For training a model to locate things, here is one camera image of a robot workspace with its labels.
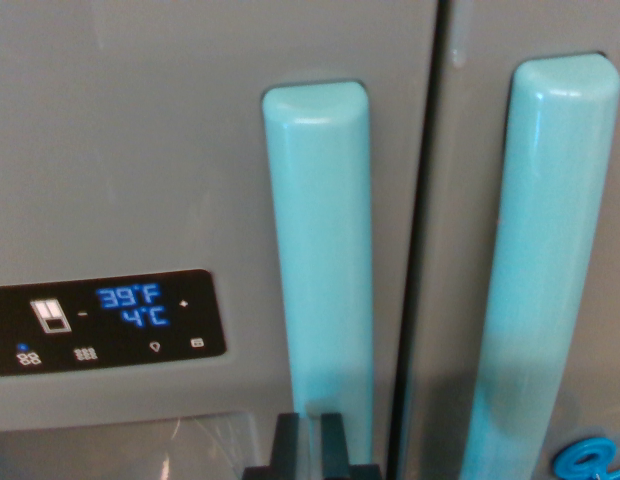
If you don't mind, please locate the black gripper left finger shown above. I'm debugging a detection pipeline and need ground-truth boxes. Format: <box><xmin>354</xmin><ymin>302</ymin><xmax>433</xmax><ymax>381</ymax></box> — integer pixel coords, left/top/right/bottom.
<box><xmin>267</xmin><ymin>412</ymin><xmax>302</xmax><ymax>480</ymax></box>

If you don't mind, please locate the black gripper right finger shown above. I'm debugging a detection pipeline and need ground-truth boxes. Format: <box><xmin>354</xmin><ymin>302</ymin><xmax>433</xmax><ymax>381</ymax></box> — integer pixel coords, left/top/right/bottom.
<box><xmin>320</xmin><ymin>411</ymin><xmax>353</xmax><ymax>480</ymax></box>

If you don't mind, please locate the teal handle of display door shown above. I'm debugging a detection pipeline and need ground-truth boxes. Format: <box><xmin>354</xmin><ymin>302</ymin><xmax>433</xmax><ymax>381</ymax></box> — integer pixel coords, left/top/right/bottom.
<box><xmin>260</xmin><ymin>78</ymin><xmax>376</xmax><ymax>480</ymax></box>

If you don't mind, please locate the grey-blue fridge door with display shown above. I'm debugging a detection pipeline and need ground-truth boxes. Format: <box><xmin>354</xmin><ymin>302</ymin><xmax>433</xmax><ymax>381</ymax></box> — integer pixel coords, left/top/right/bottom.
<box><xmin>0</xmin><ymin>0</ymin><xmax>440</xmax><ymax>480</ymax></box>

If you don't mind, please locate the grey fridge door with logo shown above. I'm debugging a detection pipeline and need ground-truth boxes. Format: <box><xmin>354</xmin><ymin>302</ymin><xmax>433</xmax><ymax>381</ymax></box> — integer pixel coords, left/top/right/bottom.
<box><xmin>395</xmin><ymin>0</ymin><xmax>620</xmax><ymax>480</ymax></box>

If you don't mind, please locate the black display panel sticker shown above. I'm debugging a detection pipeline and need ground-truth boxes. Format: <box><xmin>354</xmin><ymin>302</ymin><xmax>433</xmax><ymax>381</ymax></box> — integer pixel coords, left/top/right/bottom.
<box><xmin>0</xmin><ymin>268</ymin><xmax>228</xmax><ymax>379</ymax></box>

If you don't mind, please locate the blue plastic clip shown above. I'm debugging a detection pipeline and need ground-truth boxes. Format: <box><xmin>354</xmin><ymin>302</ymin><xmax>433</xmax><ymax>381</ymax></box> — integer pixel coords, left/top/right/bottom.
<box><xmin>553</xmin><ymin>433</ymin><xmax>620</xmax><ymax>480</ymax></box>

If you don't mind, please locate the teal handle of logo door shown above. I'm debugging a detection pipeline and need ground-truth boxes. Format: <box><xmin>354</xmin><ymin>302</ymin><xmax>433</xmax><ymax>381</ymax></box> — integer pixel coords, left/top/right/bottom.
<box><xmin>458</xmin><ymin>53</ymin><xmax>620</xmax><ymax>480</ymax></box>

